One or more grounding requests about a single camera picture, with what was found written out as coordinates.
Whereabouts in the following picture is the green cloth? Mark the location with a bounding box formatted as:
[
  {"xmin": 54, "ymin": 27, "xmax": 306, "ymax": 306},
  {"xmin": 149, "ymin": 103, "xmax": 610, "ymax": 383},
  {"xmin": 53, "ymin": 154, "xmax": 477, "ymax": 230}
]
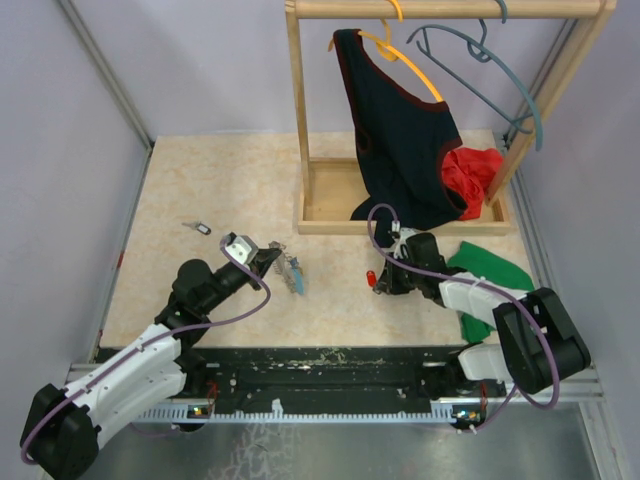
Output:
[{"xmin": 447, "ymin": 241, "xmax": 534, "ymax": 343}]

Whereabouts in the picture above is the navy tank top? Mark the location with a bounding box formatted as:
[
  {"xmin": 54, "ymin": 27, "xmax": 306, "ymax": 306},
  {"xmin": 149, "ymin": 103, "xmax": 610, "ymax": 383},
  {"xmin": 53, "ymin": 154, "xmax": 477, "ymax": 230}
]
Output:
[{"xmin": 333, "ymin": 29, "xmax": 467, "ymax": 230}]

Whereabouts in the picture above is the aluminium frame rail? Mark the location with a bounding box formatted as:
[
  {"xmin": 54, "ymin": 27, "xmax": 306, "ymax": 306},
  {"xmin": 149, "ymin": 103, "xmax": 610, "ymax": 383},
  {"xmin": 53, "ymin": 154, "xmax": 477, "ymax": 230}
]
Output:
[
  {"xmin": 494, "ymin": 9, "xmax": 611, "ymax": 409},
  {"xmin": 54, "ymin": 0, "xmax": 154, "ymax": 151}
]

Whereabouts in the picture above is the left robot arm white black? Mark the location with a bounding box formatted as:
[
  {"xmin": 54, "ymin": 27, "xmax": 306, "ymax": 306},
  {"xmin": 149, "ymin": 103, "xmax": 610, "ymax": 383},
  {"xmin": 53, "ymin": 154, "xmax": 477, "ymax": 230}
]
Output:
[{"xmin": 20, "ymin": 236, "xmax": 282, "ymax": 479}]

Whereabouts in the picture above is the key with black tag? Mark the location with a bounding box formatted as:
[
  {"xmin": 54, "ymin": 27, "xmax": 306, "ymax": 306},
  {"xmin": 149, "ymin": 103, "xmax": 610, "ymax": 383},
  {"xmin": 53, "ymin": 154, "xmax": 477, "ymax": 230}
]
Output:
[{"xmin": 182, "ymin": 221, "xmax": 211, "ymax": 236}]

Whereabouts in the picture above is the yellow clothes hanger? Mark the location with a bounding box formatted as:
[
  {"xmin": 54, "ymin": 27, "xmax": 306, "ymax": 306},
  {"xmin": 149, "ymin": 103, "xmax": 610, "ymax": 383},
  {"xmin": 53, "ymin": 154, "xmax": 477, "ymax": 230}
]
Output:
[{"xmin": 357, "ymin": 17, "xmax": 443, "ymax": 105}]

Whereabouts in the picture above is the metal disc with keyrings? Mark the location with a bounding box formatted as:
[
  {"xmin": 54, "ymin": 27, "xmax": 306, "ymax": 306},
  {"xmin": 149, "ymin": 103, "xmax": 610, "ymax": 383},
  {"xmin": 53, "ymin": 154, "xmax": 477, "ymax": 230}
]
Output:
[{"xmin": 269, "ymin": 241, "xmax": 297, "ymax": 294}]

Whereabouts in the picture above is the wooden clothes rack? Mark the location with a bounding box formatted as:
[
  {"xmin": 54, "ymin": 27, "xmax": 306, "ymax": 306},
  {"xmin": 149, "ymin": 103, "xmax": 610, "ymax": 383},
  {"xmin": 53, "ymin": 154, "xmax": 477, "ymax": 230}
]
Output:
[{"xmin": 285, "ymin": 1, "xmax": 616, "ymax": 237}]

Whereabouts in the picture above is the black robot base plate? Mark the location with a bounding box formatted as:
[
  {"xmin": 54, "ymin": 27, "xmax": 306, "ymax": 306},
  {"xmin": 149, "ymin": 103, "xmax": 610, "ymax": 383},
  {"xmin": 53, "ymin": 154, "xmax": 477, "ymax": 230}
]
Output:
[{"xmin": 176, "ymin": 346, "xmax": 506, "ymax": 415}]

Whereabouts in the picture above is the right aluminium frame rail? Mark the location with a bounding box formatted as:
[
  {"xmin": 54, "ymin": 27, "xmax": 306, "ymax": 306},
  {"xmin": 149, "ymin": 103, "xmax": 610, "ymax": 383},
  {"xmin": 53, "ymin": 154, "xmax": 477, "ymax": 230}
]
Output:
[{"xmin": 494, "ymin": 9, "xmax": 611, "ymax": 409}]

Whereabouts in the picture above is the left aluminium frame rail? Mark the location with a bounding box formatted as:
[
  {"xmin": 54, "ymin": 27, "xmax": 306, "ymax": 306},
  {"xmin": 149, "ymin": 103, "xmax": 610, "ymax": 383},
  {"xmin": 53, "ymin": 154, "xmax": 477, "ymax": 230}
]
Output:
[{"xmin": 54, "ymin": 0, "xmax": 154, "ymax": 151}]

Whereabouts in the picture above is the grey slotted cable duct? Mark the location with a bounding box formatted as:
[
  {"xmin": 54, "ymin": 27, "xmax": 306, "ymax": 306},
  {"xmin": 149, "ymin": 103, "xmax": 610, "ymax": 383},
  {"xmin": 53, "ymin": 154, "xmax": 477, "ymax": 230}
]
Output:
[{"xmin": 134, "ymin": 397, "xmax": 506, "ymax": 426}]

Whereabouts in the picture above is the key with red tag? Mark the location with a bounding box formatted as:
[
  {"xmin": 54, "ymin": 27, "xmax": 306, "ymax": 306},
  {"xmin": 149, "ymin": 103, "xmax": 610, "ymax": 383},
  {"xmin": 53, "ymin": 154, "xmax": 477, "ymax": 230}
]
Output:
[{"xmin": 366, "ymin": 270, "xmax": 377, "ymax": 288}]

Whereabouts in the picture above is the grey-blue clothes hanger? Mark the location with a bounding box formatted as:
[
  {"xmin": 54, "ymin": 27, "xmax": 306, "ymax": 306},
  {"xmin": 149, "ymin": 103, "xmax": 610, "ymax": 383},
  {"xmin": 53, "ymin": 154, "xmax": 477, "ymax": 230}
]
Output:
[{"xmin": 404, "ymin": 18, "xmax": 545, "ymax": 152}]

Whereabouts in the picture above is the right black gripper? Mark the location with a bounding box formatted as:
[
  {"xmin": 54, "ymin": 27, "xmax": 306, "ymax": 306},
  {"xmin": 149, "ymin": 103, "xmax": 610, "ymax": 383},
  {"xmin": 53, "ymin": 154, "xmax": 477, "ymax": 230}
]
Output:
[{"xmin": 375, "ymin": 251, "xmax": 424, "ymax": 295}]

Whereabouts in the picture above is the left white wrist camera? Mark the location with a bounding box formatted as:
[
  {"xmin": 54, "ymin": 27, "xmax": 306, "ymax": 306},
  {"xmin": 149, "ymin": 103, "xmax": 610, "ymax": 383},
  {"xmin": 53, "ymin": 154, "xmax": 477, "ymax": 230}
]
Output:
[{"xmin": 221, "ymin": 232, "xmax": 259, "ymax": 266}]

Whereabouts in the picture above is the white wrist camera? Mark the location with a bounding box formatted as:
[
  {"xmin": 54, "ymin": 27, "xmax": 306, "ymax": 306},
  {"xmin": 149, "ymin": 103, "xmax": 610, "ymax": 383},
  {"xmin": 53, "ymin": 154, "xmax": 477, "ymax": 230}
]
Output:
[
  {"xmin": 221, "ymin": 232, "xmax": 259, "ymax": 266},
  {"xmin": 388, "ymin": 227, "xmax": 418, "ymax": 260}
]

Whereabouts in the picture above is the red cloth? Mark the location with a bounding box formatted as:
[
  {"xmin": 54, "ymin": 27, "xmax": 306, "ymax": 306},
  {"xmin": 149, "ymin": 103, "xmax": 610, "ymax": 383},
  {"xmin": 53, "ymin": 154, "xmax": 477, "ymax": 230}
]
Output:
[{"xmin": 442, "ymin": 147, "xmax": 503, "ymax": 221}]

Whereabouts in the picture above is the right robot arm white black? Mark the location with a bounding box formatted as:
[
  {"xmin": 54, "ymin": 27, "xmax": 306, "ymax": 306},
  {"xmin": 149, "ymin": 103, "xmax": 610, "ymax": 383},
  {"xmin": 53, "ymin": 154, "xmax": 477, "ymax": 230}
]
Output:
[{"xmin": 373, "ymin": 229, "xmax": 592, "ymax": 396}]

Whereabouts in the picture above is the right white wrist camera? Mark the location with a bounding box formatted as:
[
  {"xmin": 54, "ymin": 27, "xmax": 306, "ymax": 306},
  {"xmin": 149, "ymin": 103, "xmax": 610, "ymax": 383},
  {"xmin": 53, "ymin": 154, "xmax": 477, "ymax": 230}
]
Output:
[{"xmin": 388, "ymin": 227, "xmax": 418, "ymax": 260}]

